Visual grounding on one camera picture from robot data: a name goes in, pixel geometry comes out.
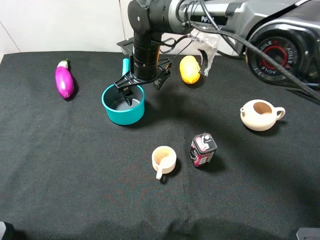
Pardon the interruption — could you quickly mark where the purple toy eggplant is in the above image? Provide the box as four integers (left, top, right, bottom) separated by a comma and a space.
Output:
54, 59, 74, 99

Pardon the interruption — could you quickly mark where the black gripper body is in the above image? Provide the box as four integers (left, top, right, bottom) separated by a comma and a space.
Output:
114, 37, 172, 92

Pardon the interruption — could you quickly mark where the pink black tin box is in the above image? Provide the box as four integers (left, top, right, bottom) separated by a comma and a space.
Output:
189, 132, 218, 168

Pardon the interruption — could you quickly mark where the beige ceramic teapot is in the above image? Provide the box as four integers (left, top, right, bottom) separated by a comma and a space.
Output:
240, 99, 286, 132

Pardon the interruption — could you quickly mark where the grey base right corner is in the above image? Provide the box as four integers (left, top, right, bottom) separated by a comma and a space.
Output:
295, 227, 320, 240

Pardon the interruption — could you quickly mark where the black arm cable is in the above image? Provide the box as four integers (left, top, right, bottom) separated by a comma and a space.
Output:
159, 0, 320, 103

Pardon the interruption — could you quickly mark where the beige ceramic cup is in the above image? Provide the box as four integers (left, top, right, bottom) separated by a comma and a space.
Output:
151, 145, 177, 180

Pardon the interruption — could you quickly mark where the black tablecloth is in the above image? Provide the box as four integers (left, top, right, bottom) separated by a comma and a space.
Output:
0, 52, 320, 240

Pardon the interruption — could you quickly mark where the teal saucepan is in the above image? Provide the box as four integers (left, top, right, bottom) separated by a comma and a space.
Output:
101, 58, 146, 126

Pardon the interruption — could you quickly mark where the grey base left corner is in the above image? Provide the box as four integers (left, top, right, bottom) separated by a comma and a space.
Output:
0, 221, 7, 240

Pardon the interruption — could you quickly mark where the grey base corner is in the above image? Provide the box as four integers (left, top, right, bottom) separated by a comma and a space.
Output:
0, 221, 7, 240
295, 227, 320, 240

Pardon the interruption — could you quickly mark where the orange toy fruit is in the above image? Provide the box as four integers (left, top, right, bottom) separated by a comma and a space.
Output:
179, 55, 201, 85

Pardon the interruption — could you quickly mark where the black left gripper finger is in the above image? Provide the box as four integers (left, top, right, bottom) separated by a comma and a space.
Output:
122, 87, 134, 106

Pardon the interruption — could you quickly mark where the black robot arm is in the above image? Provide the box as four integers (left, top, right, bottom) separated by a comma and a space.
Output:
114, 0, 320, 104

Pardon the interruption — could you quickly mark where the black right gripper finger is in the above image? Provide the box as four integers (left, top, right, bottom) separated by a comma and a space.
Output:
153, 69, 171, 90

